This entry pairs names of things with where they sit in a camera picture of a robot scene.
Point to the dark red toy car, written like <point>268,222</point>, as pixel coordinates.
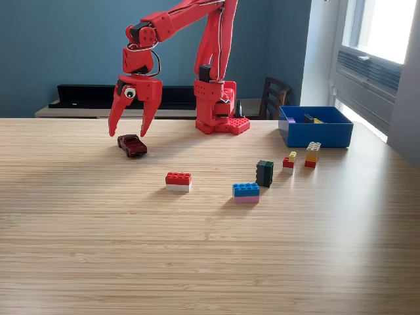
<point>132,146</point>

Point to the red white brick stack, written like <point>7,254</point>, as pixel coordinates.
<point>178,182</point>

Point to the pink purple brick stack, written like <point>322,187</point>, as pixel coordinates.
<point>292,120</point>

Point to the small red white yellow bricks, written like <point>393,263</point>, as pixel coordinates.
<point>288,164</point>

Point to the cream orange red brick stack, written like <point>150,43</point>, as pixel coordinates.
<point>312,155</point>

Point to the yellow toy digger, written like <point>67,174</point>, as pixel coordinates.
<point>319,121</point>

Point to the blue plastic bin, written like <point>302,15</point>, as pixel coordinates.
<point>318,134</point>

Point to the pale wooden sideboard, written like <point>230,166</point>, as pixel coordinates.
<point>75,113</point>

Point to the black table clamp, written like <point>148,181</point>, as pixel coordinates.
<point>239,110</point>

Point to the dark wooden chair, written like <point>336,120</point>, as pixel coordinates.
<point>274,98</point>

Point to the blue pink brick stack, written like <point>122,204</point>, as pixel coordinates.
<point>246,193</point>

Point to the grey dark green brick stack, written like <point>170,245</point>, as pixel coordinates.
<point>264,174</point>

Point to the grey radiator unit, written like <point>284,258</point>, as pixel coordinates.
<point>367,85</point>

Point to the white window frame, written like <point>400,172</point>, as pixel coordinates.
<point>354,33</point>

